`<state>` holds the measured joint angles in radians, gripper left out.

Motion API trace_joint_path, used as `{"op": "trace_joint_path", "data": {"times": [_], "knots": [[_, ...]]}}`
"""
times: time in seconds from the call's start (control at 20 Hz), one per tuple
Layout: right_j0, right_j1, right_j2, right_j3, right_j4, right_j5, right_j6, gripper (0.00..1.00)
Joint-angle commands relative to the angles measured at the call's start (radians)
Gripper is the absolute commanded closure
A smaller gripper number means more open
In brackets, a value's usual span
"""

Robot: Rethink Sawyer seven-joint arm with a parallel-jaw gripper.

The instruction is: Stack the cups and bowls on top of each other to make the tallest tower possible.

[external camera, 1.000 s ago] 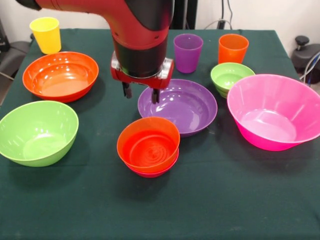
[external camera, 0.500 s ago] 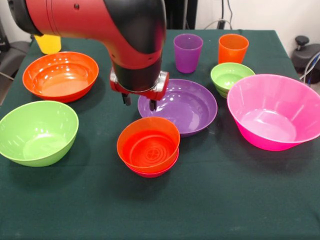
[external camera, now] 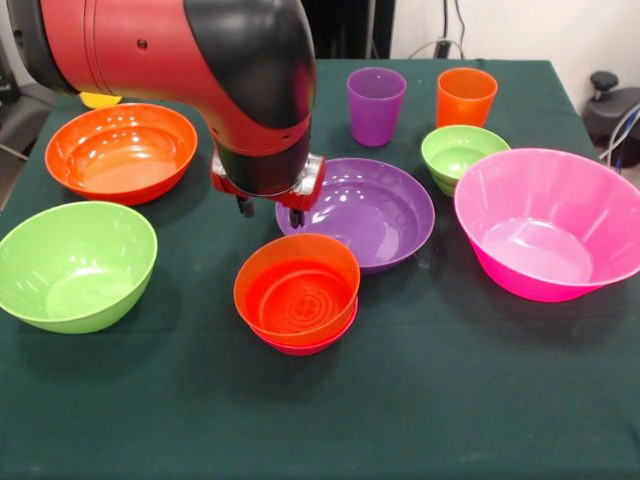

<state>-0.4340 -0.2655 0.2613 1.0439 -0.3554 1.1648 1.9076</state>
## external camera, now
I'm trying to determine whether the small orange plastic bowl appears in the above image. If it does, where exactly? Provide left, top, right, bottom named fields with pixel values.
left=233, top=232, right=362, bottom=346

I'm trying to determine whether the small red plastic bowl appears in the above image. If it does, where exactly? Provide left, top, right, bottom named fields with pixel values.
left=257, top=304, right=359, bottom=357

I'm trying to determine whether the grey office chair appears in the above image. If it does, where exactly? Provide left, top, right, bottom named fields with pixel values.
left=0, top=33, right=66, bottom=161

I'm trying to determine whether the small green plastic bowl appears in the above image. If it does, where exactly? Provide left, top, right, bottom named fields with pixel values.
left=420, top=124, right=512, bottom=198

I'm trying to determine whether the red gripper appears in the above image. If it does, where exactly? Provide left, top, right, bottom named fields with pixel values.
left=210, top=149, right=328, bottom=231

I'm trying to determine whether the white and blue cable bundle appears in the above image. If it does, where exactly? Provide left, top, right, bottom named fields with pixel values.
left=599, top=107, right=640, bottom=171

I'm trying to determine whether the orange plastic cup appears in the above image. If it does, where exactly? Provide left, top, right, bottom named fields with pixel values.
left=436, top=67, right=500, bottom=130

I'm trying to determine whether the yellow plastic cup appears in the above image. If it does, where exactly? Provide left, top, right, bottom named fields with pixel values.
left=79, top=92, right=123, bottom=110

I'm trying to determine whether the large pink plastic bowl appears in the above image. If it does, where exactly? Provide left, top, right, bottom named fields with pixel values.
left=453, top=147, right=640, bottom=304

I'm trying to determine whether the black hanging cable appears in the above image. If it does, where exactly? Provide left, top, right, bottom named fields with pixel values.
left=451, top=0, right=470, bottom=42

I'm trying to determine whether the dark green tablecloth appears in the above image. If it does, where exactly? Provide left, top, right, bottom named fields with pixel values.
left=0, top=56, right=640, bottom=480

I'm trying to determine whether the purple plastic bowl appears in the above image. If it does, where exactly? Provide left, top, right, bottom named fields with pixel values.
left=275, top=157, right=437, bottom=276

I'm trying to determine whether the large green plastic bowl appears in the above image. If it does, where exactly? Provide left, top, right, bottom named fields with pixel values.
left=0, top=200, right=159, bottom=335

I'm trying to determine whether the purple plastic cup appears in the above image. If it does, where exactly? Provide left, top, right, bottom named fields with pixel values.
left=347, top=67, right=408, bottom=148

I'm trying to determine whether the large orange plastic bowl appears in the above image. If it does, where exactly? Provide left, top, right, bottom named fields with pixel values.
left=44, top=102, right=199, bottom=207

